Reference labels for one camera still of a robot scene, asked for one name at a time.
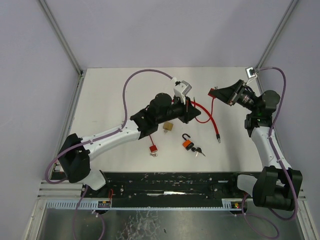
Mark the thick red cable lock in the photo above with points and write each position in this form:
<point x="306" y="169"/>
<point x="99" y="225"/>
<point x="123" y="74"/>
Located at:
<point x="210" y="117"/>

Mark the white cable duct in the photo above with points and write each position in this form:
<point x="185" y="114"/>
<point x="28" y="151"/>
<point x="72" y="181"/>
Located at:
<point x="85" y="204"/>

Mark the brass padlock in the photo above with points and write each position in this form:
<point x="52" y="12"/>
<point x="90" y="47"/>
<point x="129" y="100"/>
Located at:
<point x="167" y="127"/>

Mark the small red padlock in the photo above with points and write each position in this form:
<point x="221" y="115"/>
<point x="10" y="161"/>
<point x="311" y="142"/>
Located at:
<point x="153" y="148"/>

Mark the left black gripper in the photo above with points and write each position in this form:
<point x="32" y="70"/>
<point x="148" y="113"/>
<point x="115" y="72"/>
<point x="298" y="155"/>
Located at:
<point x="187" y="110"/>

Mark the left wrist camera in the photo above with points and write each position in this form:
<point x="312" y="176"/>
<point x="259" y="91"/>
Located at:
<point x="181" y="89"/>

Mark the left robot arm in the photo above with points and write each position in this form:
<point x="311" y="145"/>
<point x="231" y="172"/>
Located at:
<point x="76" y="153"/>

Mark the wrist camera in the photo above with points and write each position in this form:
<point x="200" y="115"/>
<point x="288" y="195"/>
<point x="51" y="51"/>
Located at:
<point x="251" y="75"/>
<point x="181" y="89"/>

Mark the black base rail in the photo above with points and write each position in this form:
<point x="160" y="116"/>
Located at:
<point x="166" y="190"/>

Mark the left aluminium frame post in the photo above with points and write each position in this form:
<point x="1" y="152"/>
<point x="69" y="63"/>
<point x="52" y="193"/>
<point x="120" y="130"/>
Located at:
<point x="60" y="36"/>

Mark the orange black padlock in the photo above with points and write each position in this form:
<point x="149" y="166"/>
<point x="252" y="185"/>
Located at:
<point x="187" y="144"/>

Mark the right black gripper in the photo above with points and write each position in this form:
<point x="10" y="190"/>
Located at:
<point x="236" y="93"/>

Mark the aluminium frame post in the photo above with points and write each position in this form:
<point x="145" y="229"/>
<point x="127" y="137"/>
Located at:
<point x="60" y="36"/>
<point x="277" y="33"/>

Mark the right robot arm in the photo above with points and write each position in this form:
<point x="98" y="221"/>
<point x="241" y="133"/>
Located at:
<point x="277" y="186"/>

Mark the right aluminium frame post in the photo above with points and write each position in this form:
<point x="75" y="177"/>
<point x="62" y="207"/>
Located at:
<point x="277" y="33"/>

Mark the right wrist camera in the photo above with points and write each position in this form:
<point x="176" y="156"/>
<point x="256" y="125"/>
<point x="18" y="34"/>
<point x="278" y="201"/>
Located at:
<point x="251" y="75"/>

